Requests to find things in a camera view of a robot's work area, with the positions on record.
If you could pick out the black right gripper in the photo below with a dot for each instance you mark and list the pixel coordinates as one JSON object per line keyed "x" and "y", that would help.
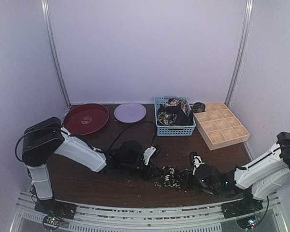
{"x": 189, "y": 179}

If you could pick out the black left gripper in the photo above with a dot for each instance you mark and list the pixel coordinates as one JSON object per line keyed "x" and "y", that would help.
{"x": 149, "y": 175}

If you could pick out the black skull pattern tie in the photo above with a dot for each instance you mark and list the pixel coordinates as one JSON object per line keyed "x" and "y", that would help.
{"x": 169, "y": 177}

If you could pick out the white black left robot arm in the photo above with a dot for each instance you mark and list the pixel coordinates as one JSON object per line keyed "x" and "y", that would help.
{"x": 49, "y": 137}

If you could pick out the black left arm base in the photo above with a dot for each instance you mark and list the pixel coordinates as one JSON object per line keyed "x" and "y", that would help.
{"x": 56, "y": 209}

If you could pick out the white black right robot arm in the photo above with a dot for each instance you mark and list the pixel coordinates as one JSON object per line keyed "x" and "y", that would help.
{"x": 260, "y": 177}

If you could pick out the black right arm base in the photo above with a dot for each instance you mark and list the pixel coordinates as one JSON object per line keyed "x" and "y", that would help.
{"x": 241, "y": 207}

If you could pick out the plain black tie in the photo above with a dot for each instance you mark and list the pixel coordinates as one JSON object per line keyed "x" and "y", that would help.
{"x": 173, "y": 116}

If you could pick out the wooden compartment organizer box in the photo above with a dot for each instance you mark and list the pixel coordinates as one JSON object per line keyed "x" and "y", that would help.
{"x": 219, "y": 127}

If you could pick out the lavender round plate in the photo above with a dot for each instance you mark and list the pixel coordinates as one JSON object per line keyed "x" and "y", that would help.
{"x": 130, "y": 112}

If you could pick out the rolled dark patterned tie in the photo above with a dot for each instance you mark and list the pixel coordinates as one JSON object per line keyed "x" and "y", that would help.
{"x": 198, "y": 107}

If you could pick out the orange paisley patterned tie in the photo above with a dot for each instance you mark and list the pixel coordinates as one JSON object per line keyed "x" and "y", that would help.
{"x": 178, "y": 102}

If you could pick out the right green circuit board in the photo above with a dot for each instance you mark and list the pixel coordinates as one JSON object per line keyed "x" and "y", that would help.
{"x": 248, "y": 223}

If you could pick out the green circuit board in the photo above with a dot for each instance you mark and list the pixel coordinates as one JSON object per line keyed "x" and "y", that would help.
{"x": 51, "y": 223}
{"x": 248, "y": 223}

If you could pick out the dark red round tray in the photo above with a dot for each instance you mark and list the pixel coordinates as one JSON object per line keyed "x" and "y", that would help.
{"x": 86, "y": 119}

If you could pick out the left green circuit board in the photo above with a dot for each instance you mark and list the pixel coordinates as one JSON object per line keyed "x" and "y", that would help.
{"x": 51, "y": 223}

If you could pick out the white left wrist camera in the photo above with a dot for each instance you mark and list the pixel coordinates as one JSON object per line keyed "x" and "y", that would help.
{"x": 151, "y": 152}

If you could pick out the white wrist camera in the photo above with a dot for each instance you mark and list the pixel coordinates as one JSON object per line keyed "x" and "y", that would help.
{"x": 151, "y": 152}
{"x": 195, "y": 161}

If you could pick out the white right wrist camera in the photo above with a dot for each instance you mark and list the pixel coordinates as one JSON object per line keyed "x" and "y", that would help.
{"x": 195, "y": 161}

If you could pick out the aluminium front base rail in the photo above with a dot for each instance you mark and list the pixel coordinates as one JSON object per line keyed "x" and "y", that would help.
{"x": 200, "y": 218}

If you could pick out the right aluminium frame post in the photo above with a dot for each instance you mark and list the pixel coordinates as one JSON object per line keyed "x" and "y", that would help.
{"x": 239, "y": 62}

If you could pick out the aluminium frame post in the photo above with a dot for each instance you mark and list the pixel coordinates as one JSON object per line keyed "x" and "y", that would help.
{"x": 54, "y": 54}
{"x": 239, "y": 62}

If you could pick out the left aluminium frame post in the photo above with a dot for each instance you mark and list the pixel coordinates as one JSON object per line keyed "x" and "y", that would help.
{"x": 54, "y": 54}

